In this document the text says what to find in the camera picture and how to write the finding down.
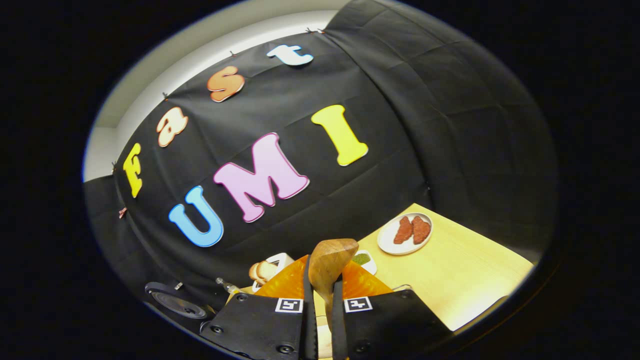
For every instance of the red meat piece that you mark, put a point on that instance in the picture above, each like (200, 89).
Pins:
(421, 229)
(403, 230)

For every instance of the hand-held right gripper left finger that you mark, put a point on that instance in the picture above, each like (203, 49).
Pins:
(310, 320)

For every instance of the white toaster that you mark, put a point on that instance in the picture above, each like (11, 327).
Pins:
(282, 259)

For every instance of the small glass bottle yellow label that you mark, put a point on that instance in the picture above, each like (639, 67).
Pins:
(227, 286)

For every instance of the grey rice cooker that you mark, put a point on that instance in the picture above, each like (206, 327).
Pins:
(175, 300)

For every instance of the toasted bread slice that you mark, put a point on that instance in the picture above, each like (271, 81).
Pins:
(254, 273)
(267, 270)

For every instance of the white divided dish with beans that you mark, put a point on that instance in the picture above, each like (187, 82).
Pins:
(362, 259)

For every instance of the pink clothes peg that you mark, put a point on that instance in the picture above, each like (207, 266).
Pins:
(122, 212)

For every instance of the white round plate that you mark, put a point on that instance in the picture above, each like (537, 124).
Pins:
(387, 240)

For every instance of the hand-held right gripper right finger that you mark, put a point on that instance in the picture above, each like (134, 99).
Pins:
(338, 325)

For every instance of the wooden spoon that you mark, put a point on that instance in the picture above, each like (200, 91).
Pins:
(330, 265)

